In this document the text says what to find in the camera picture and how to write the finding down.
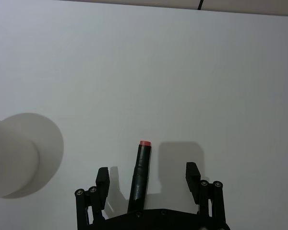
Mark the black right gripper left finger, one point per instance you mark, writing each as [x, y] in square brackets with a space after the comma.
[102, 184]

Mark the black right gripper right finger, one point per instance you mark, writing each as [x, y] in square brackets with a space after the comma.
[194, 179]

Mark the black stick with red tip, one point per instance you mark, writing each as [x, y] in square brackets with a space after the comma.
[140, 177]

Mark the cream vacuum bottle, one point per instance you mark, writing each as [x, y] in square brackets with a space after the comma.
[19, 155]

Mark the white table cloth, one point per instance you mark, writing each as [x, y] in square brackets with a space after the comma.
[158, 83]

